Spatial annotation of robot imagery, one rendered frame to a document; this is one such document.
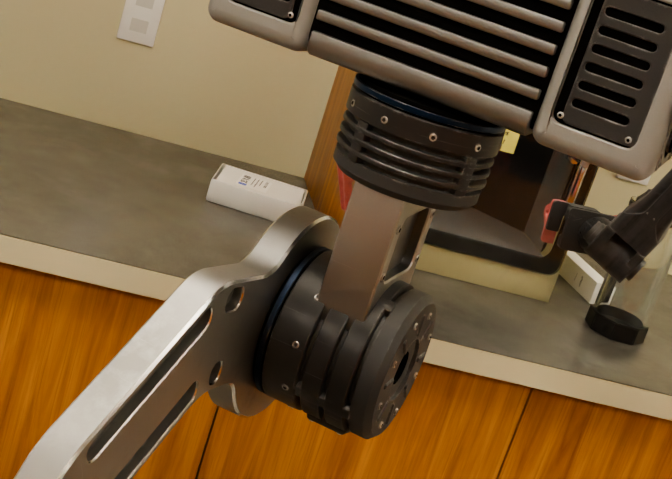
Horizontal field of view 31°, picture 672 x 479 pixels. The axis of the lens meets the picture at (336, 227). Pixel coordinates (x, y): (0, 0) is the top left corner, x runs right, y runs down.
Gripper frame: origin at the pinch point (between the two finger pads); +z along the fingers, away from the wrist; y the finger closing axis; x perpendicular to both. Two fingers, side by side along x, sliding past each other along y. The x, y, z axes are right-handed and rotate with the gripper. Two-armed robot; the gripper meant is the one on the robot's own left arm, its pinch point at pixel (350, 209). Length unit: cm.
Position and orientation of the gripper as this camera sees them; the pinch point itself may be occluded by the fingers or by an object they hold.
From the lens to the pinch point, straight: 164.7
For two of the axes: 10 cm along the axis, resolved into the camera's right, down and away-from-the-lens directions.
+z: -2.9, 9.1, 2.8
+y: -1.3, -3.3, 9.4
